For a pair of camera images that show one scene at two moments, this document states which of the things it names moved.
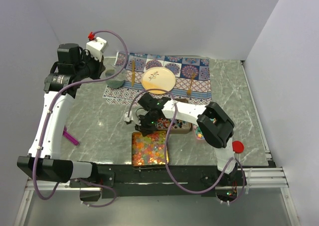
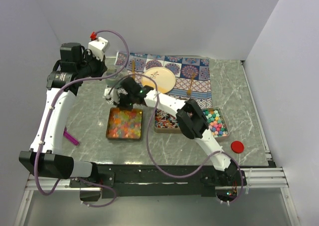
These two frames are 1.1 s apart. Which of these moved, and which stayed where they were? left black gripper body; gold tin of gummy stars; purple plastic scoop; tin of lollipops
Moved: gold tin of gummy stars
Stayed: purple plastic scoop; left black gripper body; tin of lollipops
